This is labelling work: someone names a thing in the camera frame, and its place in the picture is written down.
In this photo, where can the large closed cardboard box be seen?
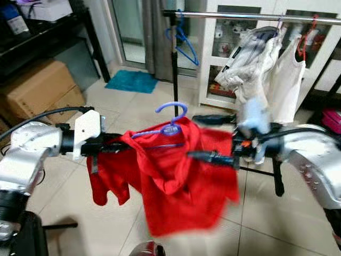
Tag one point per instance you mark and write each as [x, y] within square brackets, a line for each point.
[37, 88]

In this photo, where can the dark labelled bottle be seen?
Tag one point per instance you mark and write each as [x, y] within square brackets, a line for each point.
[13, 21]

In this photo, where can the teal floor mat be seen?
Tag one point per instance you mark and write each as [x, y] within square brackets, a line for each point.
[130, 81]

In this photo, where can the pink plastic container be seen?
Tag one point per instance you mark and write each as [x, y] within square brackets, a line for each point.
[333, 121]

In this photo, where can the grey brown curtain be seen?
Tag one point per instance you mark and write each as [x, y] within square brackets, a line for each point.
[157, 42]

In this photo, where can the white flat box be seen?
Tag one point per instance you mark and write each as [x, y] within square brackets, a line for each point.
[48, 9]

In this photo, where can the black shelf rack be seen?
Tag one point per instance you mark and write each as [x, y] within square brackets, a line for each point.
[48, 40]

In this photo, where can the purple plastic hanger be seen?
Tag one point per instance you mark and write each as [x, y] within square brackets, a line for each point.
[170, 129]

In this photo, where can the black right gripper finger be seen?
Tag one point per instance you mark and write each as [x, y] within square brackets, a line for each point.
[213, 119]
[213, 158]

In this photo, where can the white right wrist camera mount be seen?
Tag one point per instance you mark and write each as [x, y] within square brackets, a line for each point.
[254, 114]

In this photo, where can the small closed cardboard box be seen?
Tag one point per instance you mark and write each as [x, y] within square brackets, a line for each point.
[72, 98]

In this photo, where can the chrome rail black clothes rack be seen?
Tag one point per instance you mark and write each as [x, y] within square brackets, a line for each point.
[240, 16]

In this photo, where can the red shirt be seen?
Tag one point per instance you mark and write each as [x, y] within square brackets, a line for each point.
[176, 181]

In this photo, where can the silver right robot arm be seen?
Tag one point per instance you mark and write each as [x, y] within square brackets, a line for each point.
[309, 154]

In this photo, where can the red plastic hanger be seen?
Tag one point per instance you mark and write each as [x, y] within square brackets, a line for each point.
[302, 45]

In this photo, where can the white glass door cabinet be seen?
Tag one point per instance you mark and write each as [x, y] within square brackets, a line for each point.
[205, 64]

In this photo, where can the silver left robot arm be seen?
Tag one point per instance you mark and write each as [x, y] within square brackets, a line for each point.
[29, 146]

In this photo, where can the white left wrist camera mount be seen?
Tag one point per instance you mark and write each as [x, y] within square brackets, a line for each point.
[88, 128]

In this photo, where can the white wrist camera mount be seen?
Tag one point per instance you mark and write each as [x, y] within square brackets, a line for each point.
[254, 114]
[88, 128]

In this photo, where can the white tank top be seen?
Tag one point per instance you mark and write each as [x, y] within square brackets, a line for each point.
[287, 85]

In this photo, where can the blue plastic hanger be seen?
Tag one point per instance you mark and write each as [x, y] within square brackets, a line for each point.
[184, 42]

